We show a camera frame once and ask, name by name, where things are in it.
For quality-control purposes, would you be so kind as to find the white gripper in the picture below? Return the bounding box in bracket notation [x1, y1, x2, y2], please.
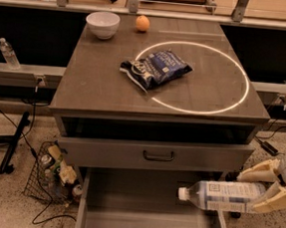
[236, 153, 286, 214]

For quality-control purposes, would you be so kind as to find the blue label plastic water bottle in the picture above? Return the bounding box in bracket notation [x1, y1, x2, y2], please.
[177, 180, 266, 213]

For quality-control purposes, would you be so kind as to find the grey drawer cabinet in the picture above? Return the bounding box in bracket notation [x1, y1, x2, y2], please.
[51, 15, 269, 173]

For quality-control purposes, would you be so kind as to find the open middle drawer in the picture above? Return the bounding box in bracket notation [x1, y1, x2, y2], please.
[75, 167, 227, 228]

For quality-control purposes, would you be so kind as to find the small clear water bottle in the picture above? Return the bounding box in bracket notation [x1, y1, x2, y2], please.
[0, 38, 20, 70]

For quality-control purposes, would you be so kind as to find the black power adapter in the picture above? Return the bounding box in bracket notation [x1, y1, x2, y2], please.
[260, 141, 279, 156]

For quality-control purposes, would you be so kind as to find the blue chip bag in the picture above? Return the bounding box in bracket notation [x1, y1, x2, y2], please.
[120, 50, 193, 92]

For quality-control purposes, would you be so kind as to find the orange fruit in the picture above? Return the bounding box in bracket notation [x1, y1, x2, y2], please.
[135, 15, 150, 32]

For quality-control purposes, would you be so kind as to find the soda can in basket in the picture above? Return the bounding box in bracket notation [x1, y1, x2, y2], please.
[41, 154, 54, 168]

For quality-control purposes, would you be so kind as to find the white ceramic bowl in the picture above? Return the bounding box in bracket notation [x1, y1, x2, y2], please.
[86, 11, 121, 40]

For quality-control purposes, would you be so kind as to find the metal railing ledge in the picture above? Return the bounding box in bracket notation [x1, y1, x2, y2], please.
[0, 63, 66, 89]

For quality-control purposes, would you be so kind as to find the black floor stand leg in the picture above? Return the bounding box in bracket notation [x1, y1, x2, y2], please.
[0, 112, 30, 174]

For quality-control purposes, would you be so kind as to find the top drawer with black handle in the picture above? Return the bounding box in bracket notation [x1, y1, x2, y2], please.
[58, 137, 254, 172]

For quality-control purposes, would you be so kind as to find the black wire basket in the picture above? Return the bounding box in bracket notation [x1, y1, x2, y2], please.
[24, 141, 78, 204]

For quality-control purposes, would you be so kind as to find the black cable on floor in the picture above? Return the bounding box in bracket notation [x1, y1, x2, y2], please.
[0, 73, 90, 228]

